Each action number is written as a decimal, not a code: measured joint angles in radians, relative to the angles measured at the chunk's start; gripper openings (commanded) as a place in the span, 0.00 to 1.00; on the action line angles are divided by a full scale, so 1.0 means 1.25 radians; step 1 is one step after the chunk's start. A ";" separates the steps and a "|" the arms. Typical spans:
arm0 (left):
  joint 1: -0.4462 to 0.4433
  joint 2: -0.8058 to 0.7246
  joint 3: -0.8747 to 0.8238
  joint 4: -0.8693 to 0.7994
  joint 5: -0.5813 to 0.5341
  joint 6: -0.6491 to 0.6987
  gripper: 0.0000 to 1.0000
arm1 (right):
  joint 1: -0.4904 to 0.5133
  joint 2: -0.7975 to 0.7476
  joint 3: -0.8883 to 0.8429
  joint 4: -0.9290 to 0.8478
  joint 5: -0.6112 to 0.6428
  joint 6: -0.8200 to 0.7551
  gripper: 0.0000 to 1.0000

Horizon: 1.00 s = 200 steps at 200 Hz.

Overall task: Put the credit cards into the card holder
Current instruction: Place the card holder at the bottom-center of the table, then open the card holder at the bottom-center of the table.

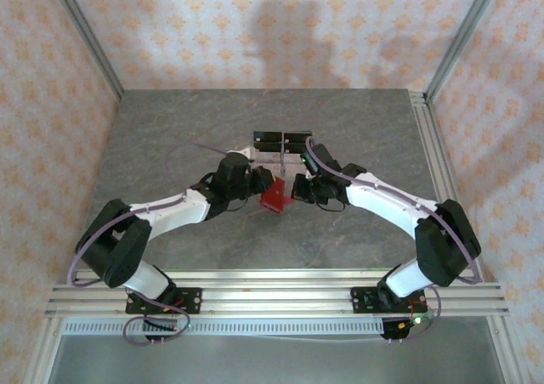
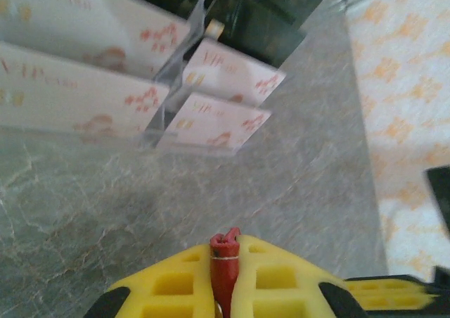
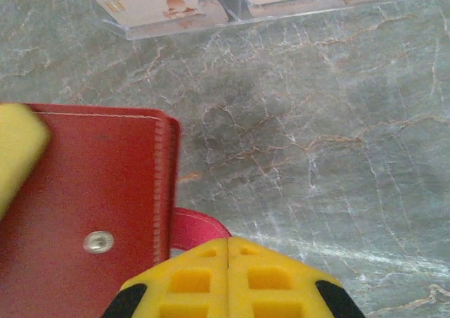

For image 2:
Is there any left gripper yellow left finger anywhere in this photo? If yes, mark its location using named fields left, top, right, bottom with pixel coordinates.
left=84, top=243, right=215, bottom=318

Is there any white VIP card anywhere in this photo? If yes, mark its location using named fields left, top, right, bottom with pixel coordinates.
left=181, top=38, right=286, bottom=107
left=156, top=92, right=272, bottom=154
left=0, top=42, right=170, bottom=136
left=0, top=0, right=191, bottom=78

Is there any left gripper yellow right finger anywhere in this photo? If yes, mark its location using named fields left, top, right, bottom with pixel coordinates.
left=238, top=235, right=366, bottom=318

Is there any red card holder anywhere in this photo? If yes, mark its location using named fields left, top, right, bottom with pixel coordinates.
left=210, top=227, right=243, bottom=318

